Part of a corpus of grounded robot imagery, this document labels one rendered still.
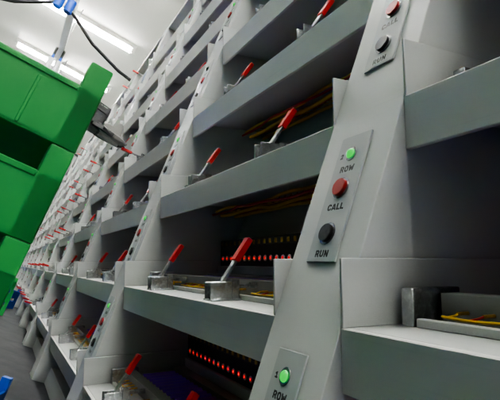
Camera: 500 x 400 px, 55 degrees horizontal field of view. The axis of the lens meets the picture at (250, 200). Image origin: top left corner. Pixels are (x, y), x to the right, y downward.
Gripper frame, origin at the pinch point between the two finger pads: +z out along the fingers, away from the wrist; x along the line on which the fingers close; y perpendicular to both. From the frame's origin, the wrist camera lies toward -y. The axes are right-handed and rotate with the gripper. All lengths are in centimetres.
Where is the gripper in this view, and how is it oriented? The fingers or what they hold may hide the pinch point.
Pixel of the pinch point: (121, 146)
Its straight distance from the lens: 159.8
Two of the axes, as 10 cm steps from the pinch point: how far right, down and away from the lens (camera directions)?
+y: 4.5, -8.3, 3.4
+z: 7.7, 5.5, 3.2
